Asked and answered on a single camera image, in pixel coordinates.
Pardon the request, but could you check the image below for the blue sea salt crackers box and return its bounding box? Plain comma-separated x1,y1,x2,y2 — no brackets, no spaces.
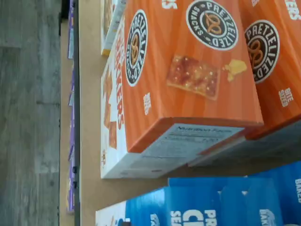
244,161,301,226
95,176,285,226

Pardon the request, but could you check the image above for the orange cheddar pretzel crackers box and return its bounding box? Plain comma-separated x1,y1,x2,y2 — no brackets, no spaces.
100,0,265,179
188,0,301,168

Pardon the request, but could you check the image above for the purple Annie's snack box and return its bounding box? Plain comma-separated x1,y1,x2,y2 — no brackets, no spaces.
67,164,76,214
68,68,76,162
67,0,75,60

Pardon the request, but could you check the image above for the Simple Mills almond bars box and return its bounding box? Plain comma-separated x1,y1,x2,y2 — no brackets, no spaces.
100,0,128,57

